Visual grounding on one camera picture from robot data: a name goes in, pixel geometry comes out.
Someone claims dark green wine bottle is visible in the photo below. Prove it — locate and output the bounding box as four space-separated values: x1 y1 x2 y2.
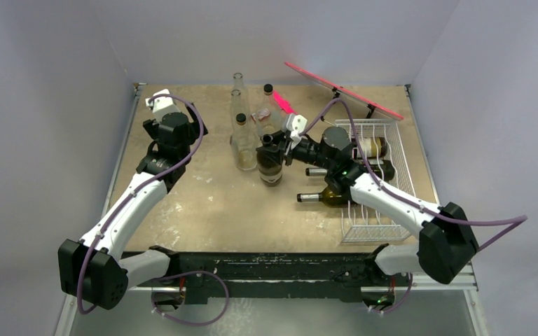
256 134 282 187

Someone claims clear bottle black cap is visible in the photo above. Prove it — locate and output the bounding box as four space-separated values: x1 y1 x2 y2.
252 83 282 137

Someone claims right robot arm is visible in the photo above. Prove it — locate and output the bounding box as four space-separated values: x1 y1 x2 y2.
256 127 479 285

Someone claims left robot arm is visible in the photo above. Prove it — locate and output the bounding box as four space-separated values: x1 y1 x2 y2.
57 109 208 314

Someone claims gold foil wine bottle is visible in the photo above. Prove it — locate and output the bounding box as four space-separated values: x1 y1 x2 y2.
352 137 388 159

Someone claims dark bottle silver cap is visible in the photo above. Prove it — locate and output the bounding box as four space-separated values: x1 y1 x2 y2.
305 159 396 182

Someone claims small red box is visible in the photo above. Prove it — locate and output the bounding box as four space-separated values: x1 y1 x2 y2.
251 108 271 123

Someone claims pink plastic clip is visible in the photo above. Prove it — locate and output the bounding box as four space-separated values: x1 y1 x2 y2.
273 91 296 115

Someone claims pink framed mirror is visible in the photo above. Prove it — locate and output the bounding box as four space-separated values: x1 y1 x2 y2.
284 62 404 121

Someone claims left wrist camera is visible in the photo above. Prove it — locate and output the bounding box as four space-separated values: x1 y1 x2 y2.
145 89 181 123

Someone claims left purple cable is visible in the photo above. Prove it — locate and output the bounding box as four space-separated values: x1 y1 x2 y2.
76 94 205 316

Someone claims white wire wine rack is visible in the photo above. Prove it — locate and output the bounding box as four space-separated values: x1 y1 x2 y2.
335 119 424 244

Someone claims black table front frame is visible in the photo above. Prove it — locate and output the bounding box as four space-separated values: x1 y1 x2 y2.
120 251 411 305

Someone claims purple cable loop under table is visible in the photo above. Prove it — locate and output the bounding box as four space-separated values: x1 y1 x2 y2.
150 270 233 328

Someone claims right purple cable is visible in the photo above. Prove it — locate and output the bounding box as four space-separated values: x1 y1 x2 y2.
298 97 528 253

